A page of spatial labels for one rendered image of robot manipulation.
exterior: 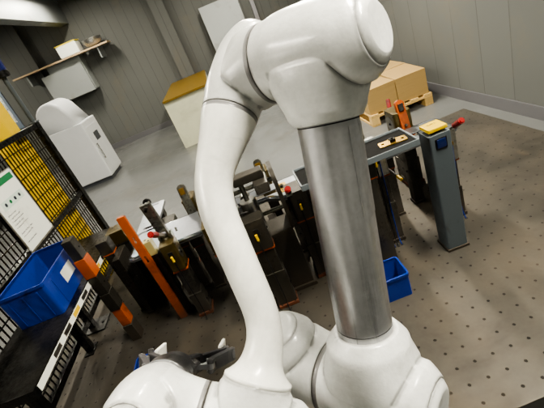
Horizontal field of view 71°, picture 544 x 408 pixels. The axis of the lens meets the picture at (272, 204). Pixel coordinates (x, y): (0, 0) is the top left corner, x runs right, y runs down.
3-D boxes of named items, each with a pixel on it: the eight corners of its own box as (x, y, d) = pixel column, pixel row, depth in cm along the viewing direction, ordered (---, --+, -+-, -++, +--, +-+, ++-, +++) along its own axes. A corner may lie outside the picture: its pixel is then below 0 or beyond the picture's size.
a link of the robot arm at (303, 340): (299, 348, 100) (264, 291, 90) (362, 367, 88) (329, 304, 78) (267, 405, 90) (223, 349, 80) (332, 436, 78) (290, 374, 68)
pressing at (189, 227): (432, 116, 163) (431, 113, 162) (463, 129, 143) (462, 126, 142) (138, 236, 167) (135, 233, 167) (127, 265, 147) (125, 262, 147)
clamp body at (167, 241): (214, 301, 157) (175, 232, 141) (214, 317, 148) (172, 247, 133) (200, 307, 157) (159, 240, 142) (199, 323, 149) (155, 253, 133)
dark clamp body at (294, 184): (330, 259, 153) (300, 177, 136) (338, 277, 143) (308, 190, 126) (313, 265, 154) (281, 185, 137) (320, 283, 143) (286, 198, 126)
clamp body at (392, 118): (411, 171, 189) (397, 102, 173) (426, 180, 177) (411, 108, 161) (395, 177, 190) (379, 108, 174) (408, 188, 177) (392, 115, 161)
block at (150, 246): (193, 305, 159) (150, 236, 143) (193, 310, 156) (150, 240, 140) (186, 308, 159) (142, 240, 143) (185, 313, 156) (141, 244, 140)
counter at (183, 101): (220, 105, 904) (204, 69, 866) (228, 130, 672) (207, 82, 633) (188, 119, 904) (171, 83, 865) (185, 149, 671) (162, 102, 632)
